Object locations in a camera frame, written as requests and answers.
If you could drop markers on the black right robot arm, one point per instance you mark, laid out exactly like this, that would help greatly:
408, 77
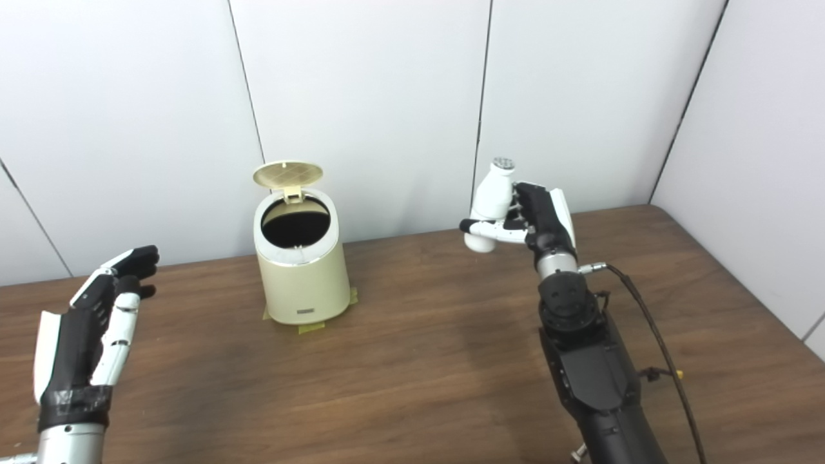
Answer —
593, 367

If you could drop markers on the cream round bin lid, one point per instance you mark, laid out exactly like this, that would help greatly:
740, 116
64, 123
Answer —
287, 174

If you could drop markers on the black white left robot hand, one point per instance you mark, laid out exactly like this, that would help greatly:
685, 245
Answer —
74, 348

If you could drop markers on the cream-colored round bin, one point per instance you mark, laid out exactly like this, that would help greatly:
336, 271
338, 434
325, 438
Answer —
303, 290

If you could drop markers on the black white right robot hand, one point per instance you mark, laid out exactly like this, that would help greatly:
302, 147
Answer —
548, 222

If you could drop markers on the small white plastic bottle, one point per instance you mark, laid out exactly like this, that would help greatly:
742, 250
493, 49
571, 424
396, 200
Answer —
491, 193

